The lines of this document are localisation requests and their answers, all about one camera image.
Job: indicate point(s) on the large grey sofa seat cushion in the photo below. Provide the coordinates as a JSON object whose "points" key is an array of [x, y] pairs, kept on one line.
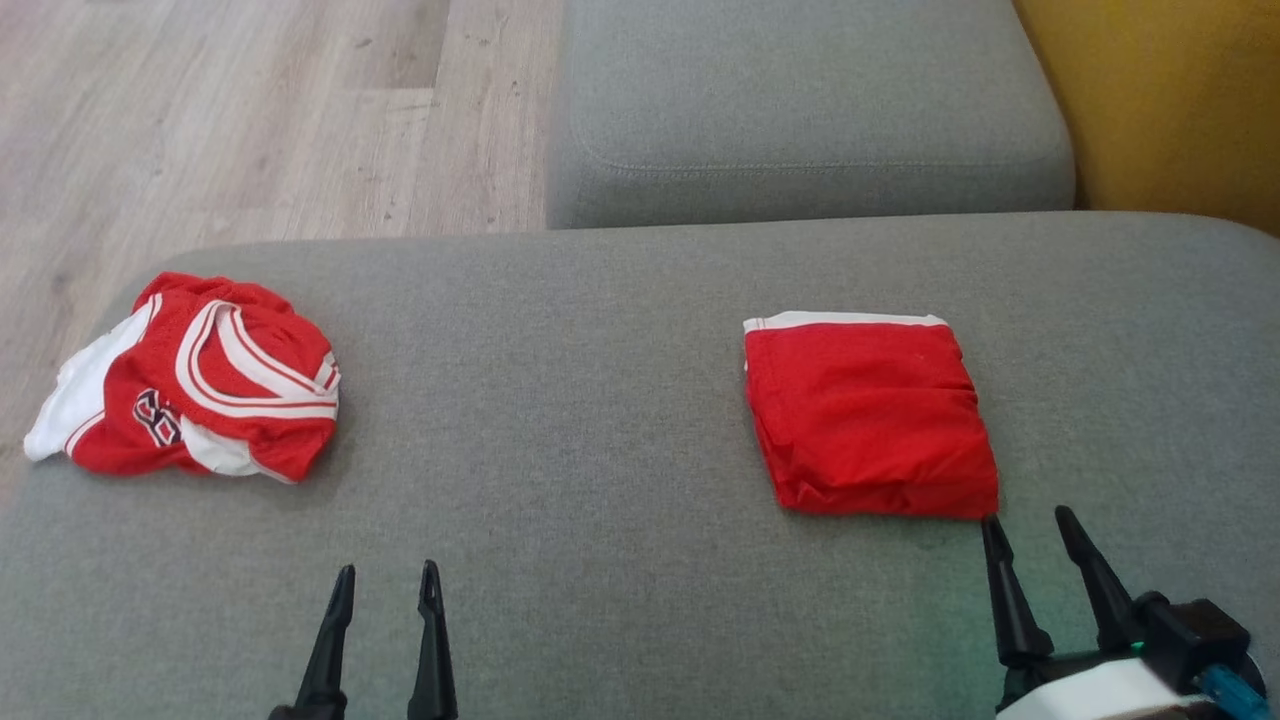
{"points": [[600, 450]]}

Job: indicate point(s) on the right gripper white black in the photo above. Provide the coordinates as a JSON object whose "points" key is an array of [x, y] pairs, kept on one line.
{"points": [[1100, 695]]}

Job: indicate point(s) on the red jersey with white trim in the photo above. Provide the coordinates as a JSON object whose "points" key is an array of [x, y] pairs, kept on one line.
{"points": [[250, 420]]}

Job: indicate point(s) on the red shorts with white stripe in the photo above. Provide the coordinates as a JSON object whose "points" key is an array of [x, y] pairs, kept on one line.
{"points": [[870, 420]]}

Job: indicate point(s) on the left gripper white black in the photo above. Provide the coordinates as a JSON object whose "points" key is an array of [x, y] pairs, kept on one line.
{"points": [[282, 714]]}

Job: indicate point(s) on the small grey sofa cushion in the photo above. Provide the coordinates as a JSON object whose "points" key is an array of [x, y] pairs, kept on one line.
{"points": [[800, 100]]}

